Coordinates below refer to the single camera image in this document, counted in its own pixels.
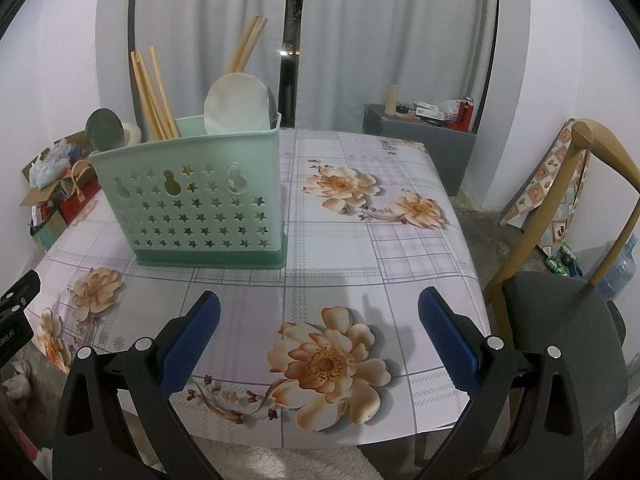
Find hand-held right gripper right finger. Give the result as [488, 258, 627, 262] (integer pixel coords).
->
[417, 286, 608, 480]

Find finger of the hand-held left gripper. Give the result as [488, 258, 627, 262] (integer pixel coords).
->
[0, 270, 42, 318]

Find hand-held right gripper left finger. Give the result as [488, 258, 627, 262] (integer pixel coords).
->
[52, 290, 222, 480]

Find green plastic utensil holder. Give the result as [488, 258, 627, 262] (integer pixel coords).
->
[89, 114, 290, 268]

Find round metal spoon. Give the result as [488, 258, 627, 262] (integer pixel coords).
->
[85, 108, 126, 153]

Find long wooden chopstick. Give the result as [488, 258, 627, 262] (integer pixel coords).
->
[149, 47, 181, 139]
[240, 17, 269, 73]
[225, 18, 253, 76]
[232, 15, 262, 75]
[130, 51, 160, 142]
[136, 51, 168, 141]

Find white rice paddle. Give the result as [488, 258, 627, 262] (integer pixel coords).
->
[202, 74, 271, 136]

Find beige crumpled cloth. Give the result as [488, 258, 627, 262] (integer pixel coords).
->
[0, 360, 36, 401]

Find teal cardboard box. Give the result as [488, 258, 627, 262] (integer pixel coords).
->
[30, 215, 68, 253]

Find cardboard box with clutter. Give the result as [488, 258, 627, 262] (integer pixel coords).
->
[20, 130, 101, 206]

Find red gift bag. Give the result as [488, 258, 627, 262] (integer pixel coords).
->
[60, 160, 103, 226]

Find wooden chair grey seat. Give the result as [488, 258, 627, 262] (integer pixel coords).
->
[415, 119, 640, 480]

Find green drink cans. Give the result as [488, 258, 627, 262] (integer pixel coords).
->
[542, 242, 583, 277]

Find floral plastic tablecloth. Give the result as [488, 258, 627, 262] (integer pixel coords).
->
[22, 129, 493, 448]

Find patterned printed cloth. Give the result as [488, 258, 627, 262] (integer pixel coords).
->
[499, 119, 593, 261]

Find clear plastic water bottle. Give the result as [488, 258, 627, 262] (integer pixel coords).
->
[595, 240, 638, 302]

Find grey cabinet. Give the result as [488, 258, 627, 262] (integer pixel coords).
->
[362, 103, 478, 197]

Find red bottles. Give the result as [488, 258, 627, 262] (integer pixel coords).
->
[455, 96, 476, 133]

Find white paper boxes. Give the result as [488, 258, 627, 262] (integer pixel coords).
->
[414, 100, 458, 123]

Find black vertical pole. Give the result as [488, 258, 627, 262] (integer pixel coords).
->
[126, 0, 140, 56]
[467, 0, 501, 133]

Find white curtain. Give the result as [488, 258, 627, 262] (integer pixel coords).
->
[300, 0, 531, 133]
[97, 0, 291, 143]

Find black window frame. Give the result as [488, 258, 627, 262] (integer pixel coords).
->
[281, 0, 312, 128]

